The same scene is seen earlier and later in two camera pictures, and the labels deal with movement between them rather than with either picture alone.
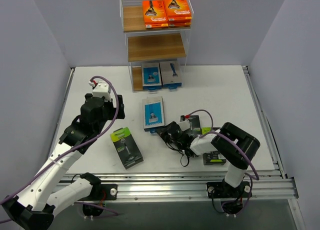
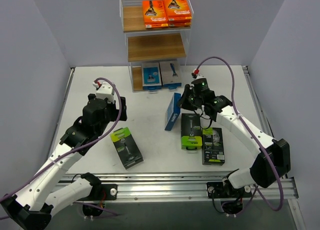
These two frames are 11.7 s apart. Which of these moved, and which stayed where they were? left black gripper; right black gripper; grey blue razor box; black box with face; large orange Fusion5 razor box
Moved: right black gripper
Stayed: left black gripper; black box with face; grey blue razor box; large orange Fusion5 razor box
